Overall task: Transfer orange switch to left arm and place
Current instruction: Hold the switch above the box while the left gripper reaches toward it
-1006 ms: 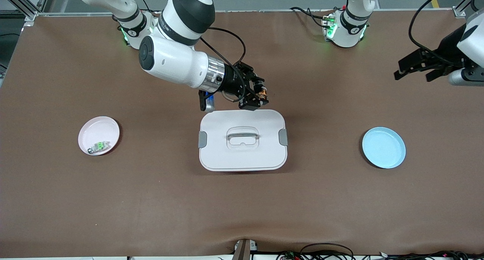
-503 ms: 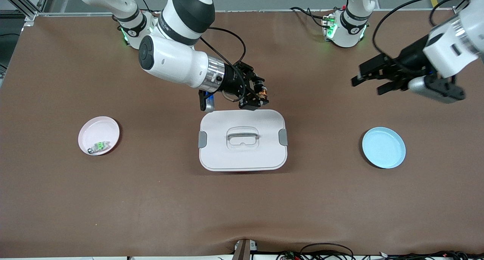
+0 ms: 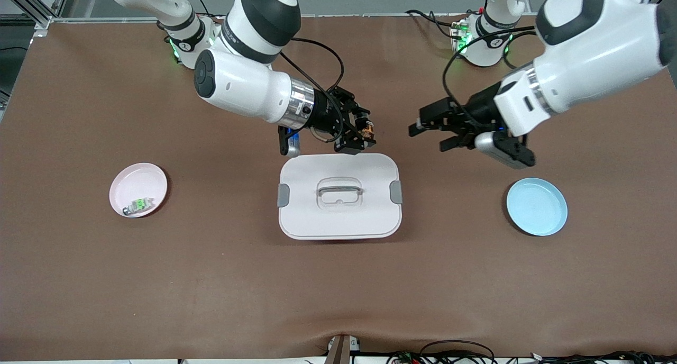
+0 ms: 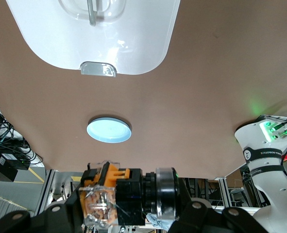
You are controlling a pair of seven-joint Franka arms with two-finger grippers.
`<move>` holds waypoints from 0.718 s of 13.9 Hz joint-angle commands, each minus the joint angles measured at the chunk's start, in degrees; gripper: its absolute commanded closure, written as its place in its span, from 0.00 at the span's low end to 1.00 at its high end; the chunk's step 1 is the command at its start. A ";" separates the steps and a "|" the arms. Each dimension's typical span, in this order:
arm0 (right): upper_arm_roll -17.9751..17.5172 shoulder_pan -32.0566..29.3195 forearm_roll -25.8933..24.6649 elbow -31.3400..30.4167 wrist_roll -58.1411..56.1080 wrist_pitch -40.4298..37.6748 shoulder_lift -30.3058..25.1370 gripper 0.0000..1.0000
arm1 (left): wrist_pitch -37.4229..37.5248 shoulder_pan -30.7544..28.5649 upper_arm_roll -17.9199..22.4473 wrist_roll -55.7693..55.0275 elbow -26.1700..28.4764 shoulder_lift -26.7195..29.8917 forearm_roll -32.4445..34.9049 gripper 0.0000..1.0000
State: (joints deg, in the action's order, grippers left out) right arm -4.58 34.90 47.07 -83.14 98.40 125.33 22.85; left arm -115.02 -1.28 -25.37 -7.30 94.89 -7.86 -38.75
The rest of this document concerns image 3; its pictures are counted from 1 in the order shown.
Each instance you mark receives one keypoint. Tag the white lidded box grey latches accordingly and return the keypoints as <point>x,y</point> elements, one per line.
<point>338,221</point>

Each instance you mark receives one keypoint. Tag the orange and black push-button switch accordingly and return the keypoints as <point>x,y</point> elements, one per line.
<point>367,128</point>

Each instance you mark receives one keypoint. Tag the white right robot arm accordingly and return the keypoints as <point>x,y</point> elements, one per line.
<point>238,86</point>

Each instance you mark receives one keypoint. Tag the camera mount post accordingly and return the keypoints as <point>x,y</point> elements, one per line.
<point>338,351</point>

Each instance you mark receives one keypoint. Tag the brown table mat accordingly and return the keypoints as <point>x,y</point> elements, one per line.
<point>338,290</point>

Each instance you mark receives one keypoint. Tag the pink round plate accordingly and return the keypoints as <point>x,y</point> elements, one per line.
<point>137,181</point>

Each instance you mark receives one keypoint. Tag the light blue round plate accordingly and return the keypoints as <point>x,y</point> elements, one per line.
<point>537,208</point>

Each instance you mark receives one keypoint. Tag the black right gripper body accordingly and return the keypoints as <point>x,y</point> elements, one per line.
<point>329,115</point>

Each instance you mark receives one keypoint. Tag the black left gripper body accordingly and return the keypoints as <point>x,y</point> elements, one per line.
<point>480,111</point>

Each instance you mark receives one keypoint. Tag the green push-button switch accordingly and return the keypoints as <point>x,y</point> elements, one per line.
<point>138,204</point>

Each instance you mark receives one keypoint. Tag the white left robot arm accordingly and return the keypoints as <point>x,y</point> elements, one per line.
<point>597,52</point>

